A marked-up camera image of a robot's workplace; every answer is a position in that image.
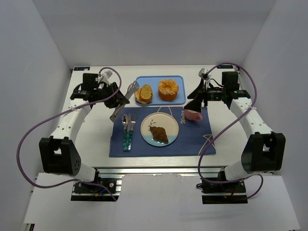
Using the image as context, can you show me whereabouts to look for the metal tongs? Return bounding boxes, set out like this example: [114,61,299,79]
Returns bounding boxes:
[110,80,139,122]

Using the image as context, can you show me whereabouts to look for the sliced toast bread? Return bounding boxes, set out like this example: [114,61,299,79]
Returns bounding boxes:
[134,84,153,104]

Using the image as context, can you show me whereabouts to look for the brown croissant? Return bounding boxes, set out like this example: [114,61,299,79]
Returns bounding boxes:
[150,127,169,143]

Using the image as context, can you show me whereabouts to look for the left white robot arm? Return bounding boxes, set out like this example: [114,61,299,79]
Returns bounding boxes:
[39,73,131,182]

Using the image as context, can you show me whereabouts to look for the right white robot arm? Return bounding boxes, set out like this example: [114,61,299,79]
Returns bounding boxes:
[184,69,286,182]

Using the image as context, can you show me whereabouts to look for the pink mug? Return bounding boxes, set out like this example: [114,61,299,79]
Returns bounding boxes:
[184,109,203,122]

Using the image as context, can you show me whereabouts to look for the right blue label sticker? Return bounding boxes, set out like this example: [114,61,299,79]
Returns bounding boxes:
[217,64,233,69]

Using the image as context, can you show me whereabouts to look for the blue label sticker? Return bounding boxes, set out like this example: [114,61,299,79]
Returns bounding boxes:
[217,64,233,69]
[73,67,90,71]

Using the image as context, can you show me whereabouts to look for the blue cloth placemat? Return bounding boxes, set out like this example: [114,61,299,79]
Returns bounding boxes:
[109,107,213,158]

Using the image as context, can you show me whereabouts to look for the round orange sugared bun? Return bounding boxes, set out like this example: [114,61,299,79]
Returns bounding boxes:
[158,79,179,101]

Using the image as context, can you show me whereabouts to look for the white and blue plate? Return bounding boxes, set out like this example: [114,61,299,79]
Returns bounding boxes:
[140,112,179,147]

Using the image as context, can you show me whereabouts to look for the left blue label sticker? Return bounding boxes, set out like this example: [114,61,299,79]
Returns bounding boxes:
[73,67,90,71]

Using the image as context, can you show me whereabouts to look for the spoon with green handle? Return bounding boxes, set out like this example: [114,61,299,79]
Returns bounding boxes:
[122,114,128,152]

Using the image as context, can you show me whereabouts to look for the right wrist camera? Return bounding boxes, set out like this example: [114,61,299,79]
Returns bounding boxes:
[198,68,211,84]

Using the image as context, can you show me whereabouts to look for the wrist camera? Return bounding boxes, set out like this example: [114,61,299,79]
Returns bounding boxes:
[198,68,211,84]
[98,70,113,84]

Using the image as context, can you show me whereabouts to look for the fork with green handle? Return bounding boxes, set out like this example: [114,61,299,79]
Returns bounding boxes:
[128,115,136,151]

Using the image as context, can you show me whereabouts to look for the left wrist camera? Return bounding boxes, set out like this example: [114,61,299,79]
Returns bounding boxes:
[98,70,113,84]

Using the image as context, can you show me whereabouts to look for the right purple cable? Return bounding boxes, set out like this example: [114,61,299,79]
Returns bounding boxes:
[197,63,263,199]

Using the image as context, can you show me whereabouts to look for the purple cable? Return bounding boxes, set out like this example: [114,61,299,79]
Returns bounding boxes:
[197,63,263,199]
[17,66,118,201]

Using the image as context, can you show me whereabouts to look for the aluminium table edge rail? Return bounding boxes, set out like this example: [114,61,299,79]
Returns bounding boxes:
[44,165,275,180]

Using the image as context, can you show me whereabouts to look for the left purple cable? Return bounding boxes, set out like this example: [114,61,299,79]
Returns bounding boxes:
[17,66,118,201]

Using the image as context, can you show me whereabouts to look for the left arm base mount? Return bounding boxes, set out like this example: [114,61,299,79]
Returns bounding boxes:
[71,169,123,202]

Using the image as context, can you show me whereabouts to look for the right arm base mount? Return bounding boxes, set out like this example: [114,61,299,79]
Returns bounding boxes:
[196,167,248,205]

